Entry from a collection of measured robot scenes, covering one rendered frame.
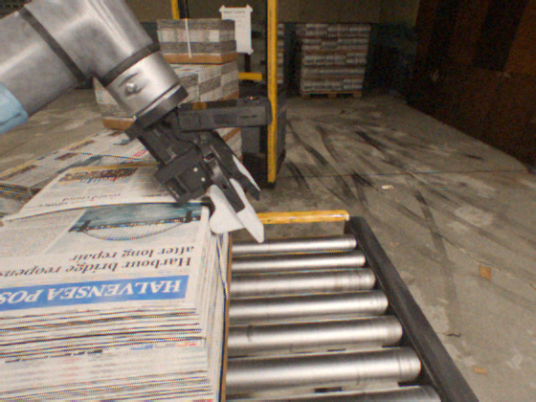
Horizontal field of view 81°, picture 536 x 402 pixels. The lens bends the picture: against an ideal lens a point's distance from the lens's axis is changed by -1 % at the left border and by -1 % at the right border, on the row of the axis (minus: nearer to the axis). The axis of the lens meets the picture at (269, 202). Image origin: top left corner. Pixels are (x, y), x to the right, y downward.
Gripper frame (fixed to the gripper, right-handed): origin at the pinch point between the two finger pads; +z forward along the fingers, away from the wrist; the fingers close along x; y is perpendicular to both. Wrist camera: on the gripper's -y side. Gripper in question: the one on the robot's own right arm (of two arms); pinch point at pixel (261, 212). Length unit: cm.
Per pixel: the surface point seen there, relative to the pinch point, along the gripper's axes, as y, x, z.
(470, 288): -47, -79, 148
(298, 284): 5.3, -8.1, 23.1
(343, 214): -9.0, -29.9, 28.6
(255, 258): 12.1, -16.0, 18.0
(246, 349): 14.9, 5.4, 18.4
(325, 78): -92, -583, 132
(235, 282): 15.7, -8.9, 16.0
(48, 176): 67, -59, -19
